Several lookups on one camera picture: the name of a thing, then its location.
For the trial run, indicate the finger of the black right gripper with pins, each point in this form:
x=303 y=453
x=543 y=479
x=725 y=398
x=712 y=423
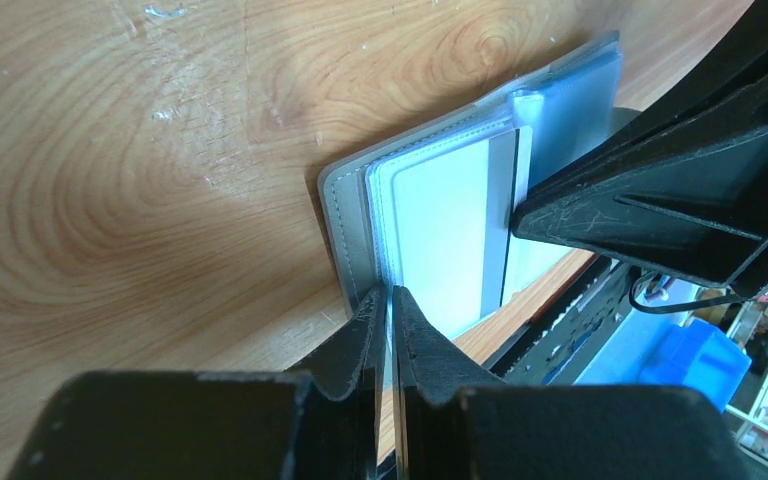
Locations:
x=720 y=103
x=704 y=219

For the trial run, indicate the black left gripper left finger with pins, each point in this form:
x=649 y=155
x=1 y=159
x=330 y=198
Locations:
x=317 y=419

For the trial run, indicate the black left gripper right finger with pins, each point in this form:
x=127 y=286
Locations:
x=457 y=420

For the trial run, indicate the grey card holder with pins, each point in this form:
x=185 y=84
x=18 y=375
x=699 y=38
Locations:
x=568 y=104

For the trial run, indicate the blue background bin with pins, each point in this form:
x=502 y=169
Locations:
x=698 y=356

